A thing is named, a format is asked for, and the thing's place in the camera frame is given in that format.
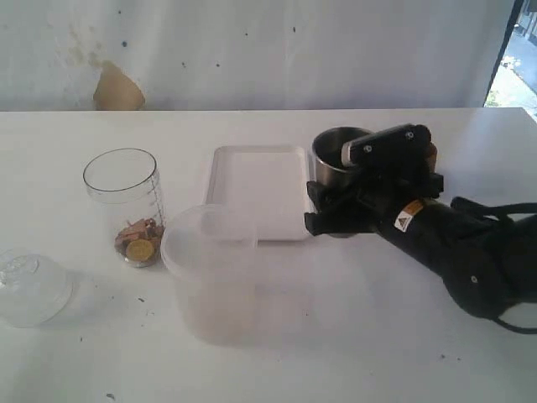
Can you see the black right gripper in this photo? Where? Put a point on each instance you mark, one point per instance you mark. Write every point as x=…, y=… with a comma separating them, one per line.
x=397, y=196

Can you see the stainless steel cup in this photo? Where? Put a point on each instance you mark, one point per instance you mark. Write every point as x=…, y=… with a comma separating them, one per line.
x=326, y=147

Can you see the brown wooden cup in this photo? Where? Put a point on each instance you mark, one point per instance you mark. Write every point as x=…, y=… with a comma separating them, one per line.
x=431, y=157

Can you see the clear plastic shaker cup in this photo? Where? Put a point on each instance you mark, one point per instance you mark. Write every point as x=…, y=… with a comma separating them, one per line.
x=125, y=184

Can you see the clear domed shaker lid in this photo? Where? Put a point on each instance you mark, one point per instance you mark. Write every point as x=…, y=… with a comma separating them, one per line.
x=34, y=288

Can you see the white rectangular tray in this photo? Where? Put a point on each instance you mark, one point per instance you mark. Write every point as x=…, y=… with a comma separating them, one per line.
x=267, y=183

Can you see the translucent plastic tub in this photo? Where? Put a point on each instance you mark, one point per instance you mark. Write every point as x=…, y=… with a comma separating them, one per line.
x=210, y=252

